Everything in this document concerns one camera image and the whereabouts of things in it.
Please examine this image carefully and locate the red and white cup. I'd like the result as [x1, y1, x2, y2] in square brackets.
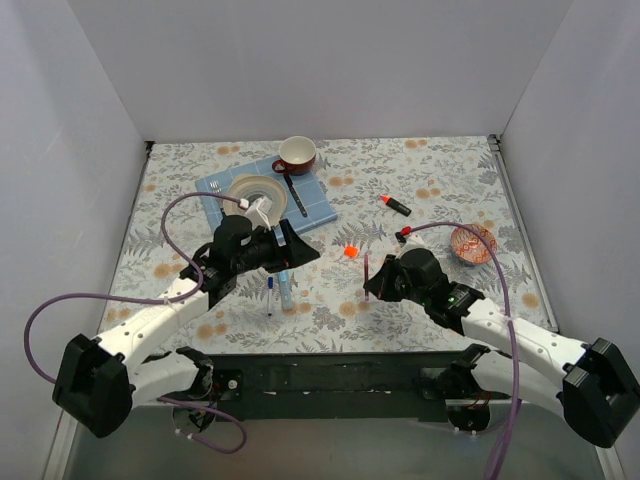
[272, 136, 317, 176]

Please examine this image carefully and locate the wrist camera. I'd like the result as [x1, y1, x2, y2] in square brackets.
[244, 196, 272, 230]
[395, 226, 426, 252]

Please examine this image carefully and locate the thin blue pen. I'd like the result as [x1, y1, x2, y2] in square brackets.
[267, 287, 273, 317]

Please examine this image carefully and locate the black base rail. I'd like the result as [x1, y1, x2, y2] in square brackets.
[204, 344, 490, 422]

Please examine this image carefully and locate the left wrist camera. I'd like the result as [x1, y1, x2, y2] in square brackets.
[244, 196, 272, 230]

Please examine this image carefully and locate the orange highlighter cap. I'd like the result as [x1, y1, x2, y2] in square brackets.
[344, 245, 359, 258]

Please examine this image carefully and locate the light blue highlighter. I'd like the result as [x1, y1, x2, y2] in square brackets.
[280, 284, 294, 311]

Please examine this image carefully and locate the orange black highlighter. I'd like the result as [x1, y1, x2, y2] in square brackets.
[380, 195, 412, 217]

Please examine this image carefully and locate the floral tablecloth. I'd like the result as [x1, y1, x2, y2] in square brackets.
[112, 136, 556, 354]

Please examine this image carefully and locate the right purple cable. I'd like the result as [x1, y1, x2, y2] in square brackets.
[407, 222, 524, 480]

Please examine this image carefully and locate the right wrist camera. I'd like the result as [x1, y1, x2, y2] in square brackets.
[395, 226, 426, 252]

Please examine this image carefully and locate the black handled knife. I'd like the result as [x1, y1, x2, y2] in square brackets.
[283, 174, 308, 218]

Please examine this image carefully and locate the light blue highlighter cap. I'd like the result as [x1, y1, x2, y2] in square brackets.
[278, 270, 290, 289]

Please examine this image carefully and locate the pink pen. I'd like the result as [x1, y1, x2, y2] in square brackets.
[363, 252, 369, 302]

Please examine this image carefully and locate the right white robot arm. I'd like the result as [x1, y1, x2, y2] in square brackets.
[364, 247, 639, 448]

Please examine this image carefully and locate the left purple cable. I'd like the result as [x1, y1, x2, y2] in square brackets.
[23, 192, 248, 455]

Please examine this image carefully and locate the red patterned bowl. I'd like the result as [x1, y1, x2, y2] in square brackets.
[450, 224, 498, 265]

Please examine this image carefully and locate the purple cable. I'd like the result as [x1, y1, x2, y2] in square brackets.
[407, 222, 524, 480]
[23, 192, 248, 455]

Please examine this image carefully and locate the blue tiled placemat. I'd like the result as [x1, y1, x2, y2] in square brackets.
[195, 156, 338, 240]

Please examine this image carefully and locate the beige striped plate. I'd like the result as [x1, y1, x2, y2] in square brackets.
[225, 174, 288, 225]

